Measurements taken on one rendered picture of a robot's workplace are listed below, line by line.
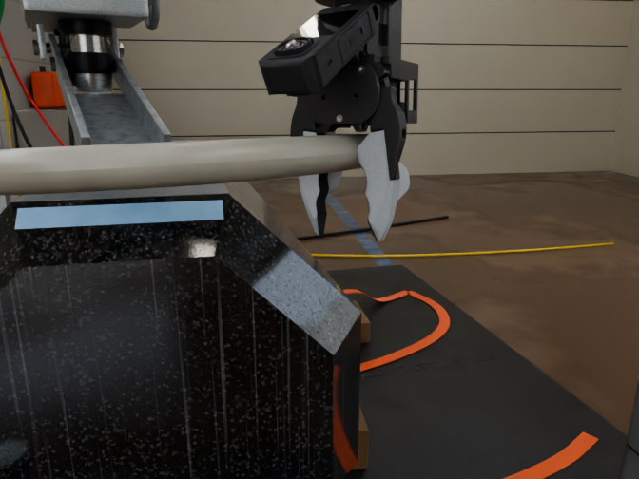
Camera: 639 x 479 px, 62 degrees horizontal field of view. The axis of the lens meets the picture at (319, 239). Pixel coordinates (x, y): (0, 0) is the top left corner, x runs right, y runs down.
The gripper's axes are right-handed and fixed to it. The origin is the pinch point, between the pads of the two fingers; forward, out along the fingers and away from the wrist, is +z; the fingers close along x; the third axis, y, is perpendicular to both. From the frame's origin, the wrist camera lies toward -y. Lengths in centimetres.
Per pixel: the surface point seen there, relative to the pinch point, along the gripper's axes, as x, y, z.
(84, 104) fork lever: 67, 23, -13
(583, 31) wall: 70, 688, -119
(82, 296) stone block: 50, 7, 16
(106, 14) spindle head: 68, 29, -30
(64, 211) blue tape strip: 56, 9, 4
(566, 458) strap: -8, 108, 81
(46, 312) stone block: 54, 3, 18
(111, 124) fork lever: 57, 20, -10
